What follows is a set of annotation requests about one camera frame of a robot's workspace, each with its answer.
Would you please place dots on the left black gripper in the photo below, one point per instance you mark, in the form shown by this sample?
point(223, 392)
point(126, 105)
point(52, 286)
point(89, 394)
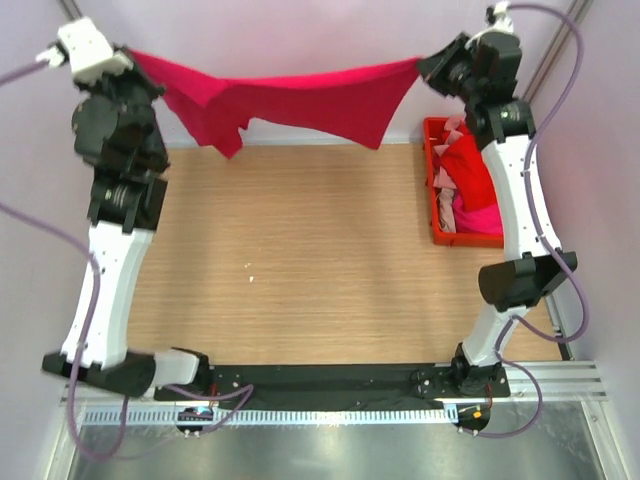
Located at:
point(134, 75)

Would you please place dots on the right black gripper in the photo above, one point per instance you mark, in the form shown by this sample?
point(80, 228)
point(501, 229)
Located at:
point(432, 69)

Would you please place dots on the crimson t shirt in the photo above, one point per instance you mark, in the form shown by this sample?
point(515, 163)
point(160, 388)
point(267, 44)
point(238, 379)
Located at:
point(355, 104)

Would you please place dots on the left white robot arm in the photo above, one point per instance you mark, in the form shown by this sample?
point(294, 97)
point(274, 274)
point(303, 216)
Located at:
point(124, 213)

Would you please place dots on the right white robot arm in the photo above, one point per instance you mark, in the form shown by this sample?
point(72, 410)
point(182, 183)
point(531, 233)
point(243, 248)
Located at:
point(535, 263)

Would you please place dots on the pink t shirt in bin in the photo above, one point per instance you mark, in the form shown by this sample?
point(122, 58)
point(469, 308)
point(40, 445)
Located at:
point(443, 183)

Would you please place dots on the red t shirt in bin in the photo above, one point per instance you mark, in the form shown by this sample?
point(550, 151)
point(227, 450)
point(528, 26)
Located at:
point(465, 165)

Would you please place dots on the magenta t shirt in bin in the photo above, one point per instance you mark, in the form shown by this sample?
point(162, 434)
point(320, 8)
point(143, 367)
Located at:
point(483, 221)

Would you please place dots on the red plastic bin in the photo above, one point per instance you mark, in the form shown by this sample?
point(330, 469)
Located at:
point(433, 128)

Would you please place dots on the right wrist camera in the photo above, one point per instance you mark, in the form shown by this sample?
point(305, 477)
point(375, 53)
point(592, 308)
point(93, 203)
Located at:
point(498, 19)

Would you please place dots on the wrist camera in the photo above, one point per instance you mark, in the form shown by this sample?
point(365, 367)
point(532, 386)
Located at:
point(89, 54)
point(498, 19)

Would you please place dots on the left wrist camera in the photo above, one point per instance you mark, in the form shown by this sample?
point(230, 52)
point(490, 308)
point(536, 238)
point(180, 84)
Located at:
point(89, 54)

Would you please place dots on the right corner aluminium post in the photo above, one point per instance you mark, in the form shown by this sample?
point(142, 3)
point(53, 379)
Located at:
point(576, 11)

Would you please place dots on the corner aluminium post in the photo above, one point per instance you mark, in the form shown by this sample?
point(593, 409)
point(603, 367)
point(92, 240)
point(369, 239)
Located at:
point(69, 9)
point(576, 11)

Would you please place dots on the left corner aluminium post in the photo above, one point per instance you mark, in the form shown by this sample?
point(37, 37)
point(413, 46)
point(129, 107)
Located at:
point(69, 9)

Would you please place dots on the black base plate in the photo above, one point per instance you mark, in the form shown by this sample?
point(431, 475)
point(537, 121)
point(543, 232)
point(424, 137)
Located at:
point(418, 380)

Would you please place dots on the slotted cable duct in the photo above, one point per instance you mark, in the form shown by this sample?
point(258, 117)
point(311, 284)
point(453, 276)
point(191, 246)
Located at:
point(183, 416)

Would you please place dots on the aluminium frame rail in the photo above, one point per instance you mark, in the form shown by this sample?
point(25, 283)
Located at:
point(558, 380)

